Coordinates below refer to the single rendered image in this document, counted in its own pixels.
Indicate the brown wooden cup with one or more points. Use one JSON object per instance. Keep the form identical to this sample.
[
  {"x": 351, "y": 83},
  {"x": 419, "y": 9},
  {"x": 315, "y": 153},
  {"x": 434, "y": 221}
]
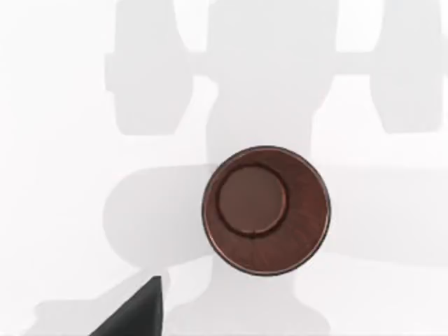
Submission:
[{"x": 266, "y": 210}]

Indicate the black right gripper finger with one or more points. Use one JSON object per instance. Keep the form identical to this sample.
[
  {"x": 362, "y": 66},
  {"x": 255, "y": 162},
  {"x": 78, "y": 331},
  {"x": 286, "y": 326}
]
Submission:
[{"x": 141, "y": 313}]

